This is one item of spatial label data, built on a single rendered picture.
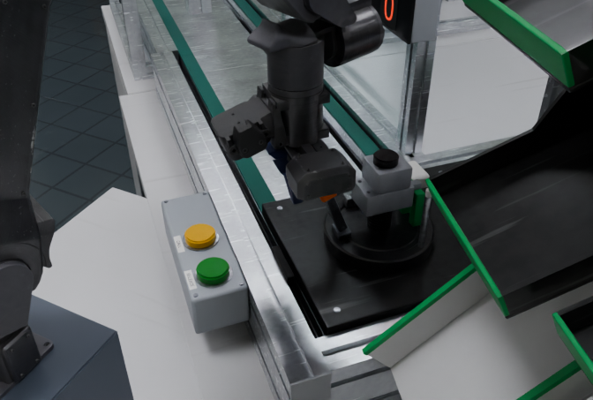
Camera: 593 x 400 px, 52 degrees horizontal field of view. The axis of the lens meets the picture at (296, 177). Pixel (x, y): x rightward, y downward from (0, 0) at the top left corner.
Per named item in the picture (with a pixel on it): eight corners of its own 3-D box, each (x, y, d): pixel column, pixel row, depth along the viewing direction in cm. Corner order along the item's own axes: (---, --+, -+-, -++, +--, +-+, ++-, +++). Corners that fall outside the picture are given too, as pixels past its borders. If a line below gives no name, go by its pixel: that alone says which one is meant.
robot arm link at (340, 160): (293, 41, 70) (241, 49, 69) (362, 115, 56) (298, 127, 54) (293, 106, 75) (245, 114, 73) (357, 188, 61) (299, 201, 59)
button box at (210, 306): (196, 335, 75) (191, 299, 71) (165, 232, 91) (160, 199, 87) (251, 320, 77) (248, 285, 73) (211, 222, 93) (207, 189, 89)
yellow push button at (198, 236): (189, 257, 79) (187, 245, 78) (183, 237, 82) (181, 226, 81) (219, 250, 80) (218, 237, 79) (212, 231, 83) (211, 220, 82)
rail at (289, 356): (291, 442, 67) (290, 380, 61) (156, 95, 136) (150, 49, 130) (337, 427, 69) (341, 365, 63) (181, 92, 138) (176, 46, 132)
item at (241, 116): (266, 80, 65) (205, 89, 62) (292, 109, 59) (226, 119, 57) (266, 131, 68) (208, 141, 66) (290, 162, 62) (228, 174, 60)
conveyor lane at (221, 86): (326, 390, 73) (328, 334, 67) (183, 91, 138) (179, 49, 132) (525, 328, 81) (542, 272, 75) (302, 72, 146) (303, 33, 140)
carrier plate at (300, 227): (326, 340, 68) (327, 327, 67) (261, 215, 86) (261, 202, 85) (508, 287, 75) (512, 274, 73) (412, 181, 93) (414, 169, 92)
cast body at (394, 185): (365, 218, 74) (370, 169, 70) (350, 198, 77) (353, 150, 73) (427, 203, 76) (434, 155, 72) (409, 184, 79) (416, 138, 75)
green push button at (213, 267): (201, 294, 73) (199, 282, 72) (194, 272, 76) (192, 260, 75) (234, 285, 74) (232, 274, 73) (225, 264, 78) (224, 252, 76)
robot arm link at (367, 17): (309, -22, 53) (398, -48, 59) (250, -42, 58) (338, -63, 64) (308, 96, 59) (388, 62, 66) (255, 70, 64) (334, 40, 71)
